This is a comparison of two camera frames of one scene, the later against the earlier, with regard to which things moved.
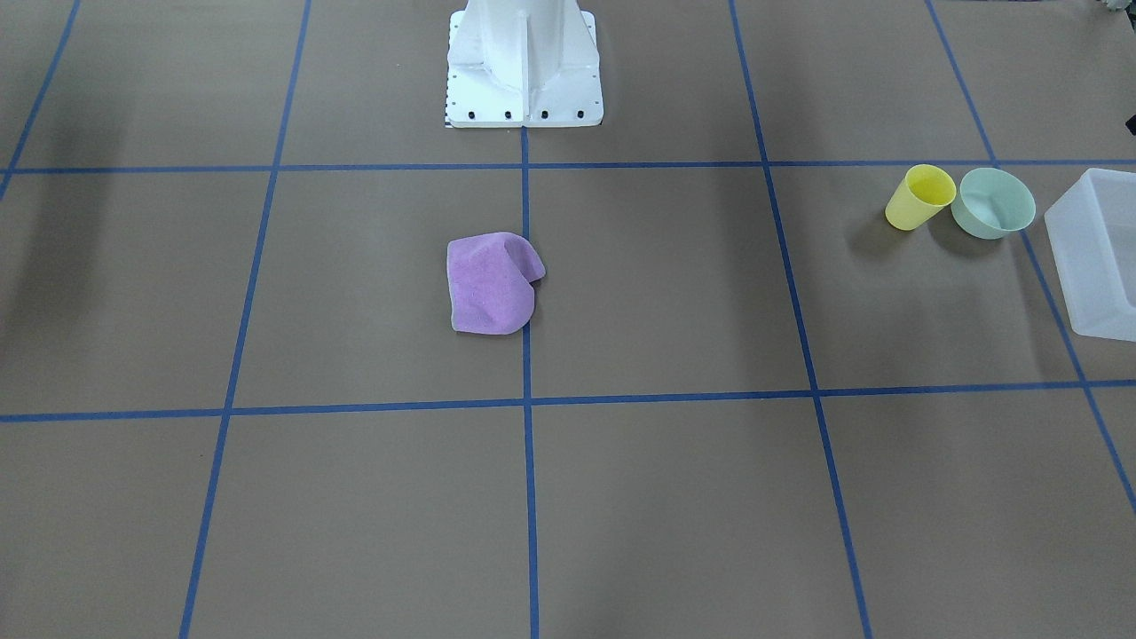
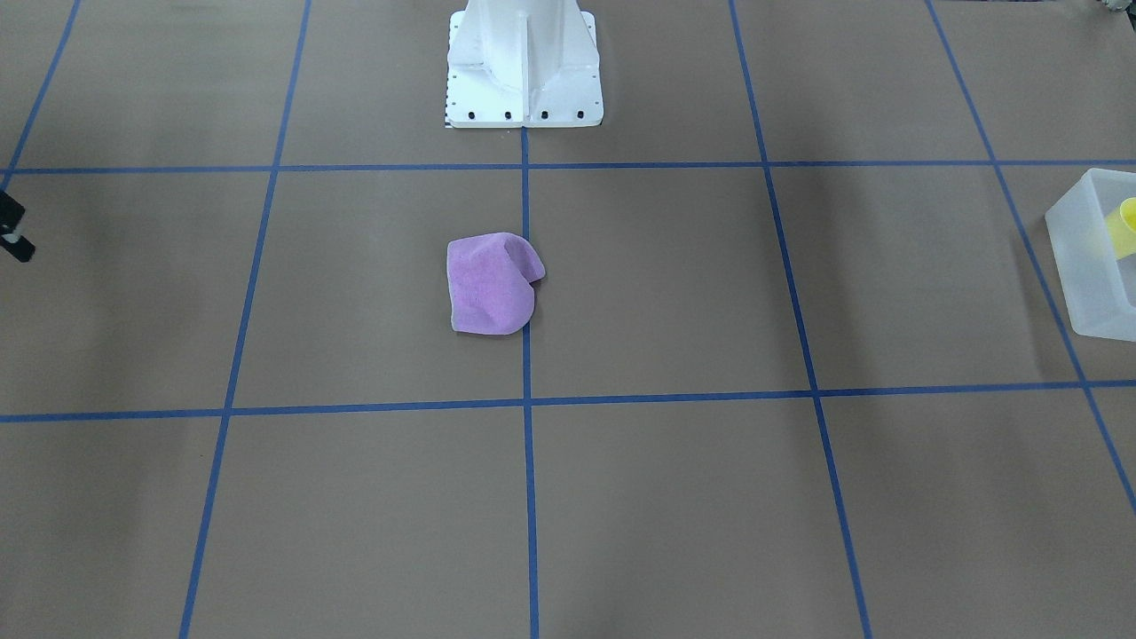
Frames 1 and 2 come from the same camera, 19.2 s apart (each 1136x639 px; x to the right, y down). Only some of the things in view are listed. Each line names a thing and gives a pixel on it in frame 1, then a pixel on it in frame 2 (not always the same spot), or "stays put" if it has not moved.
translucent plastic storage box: [1092, 232] stays put
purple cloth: [491, 278] stays put
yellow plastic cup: [924, 193] to [1122, 226]
